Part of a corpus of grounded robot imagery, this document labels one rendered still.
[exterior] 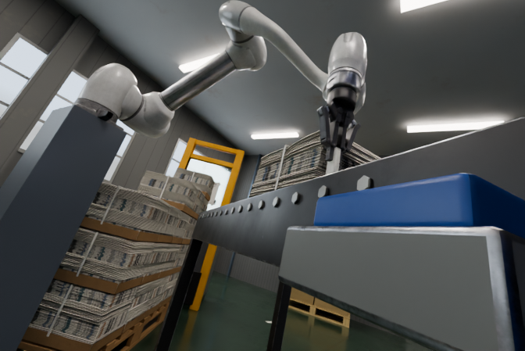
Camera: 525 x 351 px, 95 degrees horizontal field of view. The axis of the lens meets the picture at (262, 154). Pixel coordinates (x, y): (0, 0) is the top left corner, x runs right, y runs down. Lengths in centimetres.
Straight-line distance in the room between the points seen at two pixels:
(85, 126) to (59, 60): 364
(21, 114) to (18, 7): 145
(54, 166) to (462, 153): 102
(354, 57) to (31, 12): 465
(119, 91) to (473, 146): 111
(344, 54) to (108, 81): 88
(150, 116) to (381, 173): 109
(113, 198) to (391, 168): 133
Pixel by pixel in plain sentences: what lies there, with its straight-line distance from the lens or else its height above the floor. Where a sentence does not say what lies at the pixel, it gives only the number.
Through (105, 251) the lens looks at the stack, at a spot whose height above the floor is 53.
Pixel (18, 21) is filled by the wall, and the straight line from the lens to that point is 488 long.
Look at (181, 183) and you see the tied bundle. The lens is 194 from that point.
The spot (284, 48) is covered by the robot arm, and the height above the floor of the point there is 137.
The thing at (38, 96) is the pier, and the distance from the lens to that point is 449.
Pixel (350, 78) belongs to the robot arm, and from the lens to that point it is 70.
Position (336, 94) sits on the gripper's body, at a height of 111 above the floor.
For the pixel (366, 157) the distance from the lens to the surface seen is 74.
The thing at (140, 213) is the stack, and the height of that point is 73.
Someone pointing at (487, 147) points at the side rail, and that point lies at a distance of 21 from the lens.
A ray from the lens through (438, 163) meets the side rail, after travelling 22.
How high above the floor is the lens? 69
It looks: 22 degrees up
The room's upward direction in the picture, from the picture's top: 15 degrees clockwise
